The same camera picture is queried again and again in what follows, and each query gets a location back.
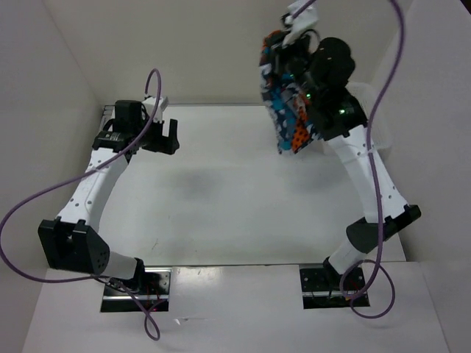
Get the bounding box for white perforated plastic basket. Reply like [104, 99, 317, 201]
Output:
[347, 82, 393, 151]

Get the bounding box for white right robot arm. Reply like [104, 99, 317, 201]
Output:
[280, 32, 422, 289]

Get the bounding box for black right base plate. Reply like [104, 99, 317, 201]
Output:
[299, 264, 365, 310]

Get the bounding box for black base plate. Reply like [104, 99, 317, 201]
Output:
[299, 264, 365, 310]
[100, 267, 172, 313]

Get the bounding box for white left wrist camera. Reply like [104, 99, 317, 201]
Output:
[142, 96, 169, 123]

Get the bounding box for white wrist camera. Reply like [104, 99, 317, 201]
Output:
[283, 0, 319, 47]
[142, 96, 169, 123]

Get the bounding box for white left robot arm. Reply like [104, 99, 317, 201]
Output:
[38, 96, 180, 294]

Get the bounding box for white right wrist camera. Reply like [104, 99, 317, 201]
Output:
[283, 0, 319, 47]

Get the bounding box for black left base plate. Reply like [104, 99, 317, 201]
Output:
[100, 267, 172, 313]

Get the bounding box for colourful patterned shorts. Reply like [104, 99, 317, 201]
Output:
[258, 30, 320, 154]

